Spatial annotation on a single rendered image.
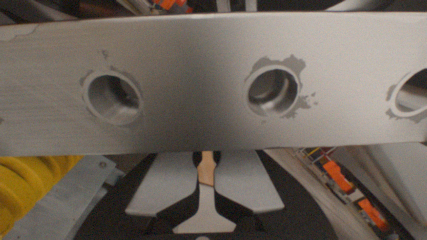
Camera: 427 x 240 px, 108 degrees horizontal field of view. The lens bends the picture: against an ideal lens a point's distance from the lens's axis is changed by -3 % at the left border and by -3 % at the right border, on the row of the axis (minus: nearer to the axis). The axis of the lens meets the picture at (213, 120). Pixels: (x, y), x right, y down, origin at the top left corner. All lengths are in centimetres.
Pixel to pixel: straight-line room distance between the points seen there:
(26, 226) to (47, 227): 3
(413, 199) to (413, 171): 9
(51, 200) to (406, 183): 70
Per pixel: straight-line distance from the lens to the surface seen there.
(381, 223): 573
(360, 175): 253
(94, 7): 25
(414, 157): 42
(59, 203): 52
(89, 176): 56
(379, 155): 37
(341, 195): 827
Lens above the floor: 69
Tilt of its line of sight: 19 degrees down
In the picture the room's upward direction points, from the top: 47 degrees clockwise
